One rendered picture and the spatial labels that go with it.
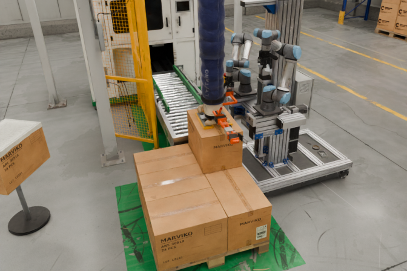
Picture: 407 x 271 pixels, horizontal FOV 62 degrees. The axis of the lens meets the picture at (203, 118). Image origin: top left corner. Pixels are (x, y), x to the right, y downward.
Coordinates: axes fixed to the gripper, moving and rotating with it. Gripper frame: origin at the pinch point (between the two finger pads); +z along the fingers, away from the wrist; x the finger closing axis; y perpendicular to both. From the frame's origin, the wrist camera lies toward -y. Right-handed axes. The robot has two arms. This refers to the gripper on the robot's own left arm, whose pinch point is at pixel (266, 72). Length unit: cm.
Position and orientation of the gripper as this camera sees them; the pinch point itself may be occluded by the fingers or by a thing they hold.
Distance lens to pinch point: 291.7
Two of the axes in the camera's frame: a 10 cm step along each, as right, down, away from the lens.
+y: -9.4, 1.8, -3.0
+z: 0.2, 8.9, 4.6
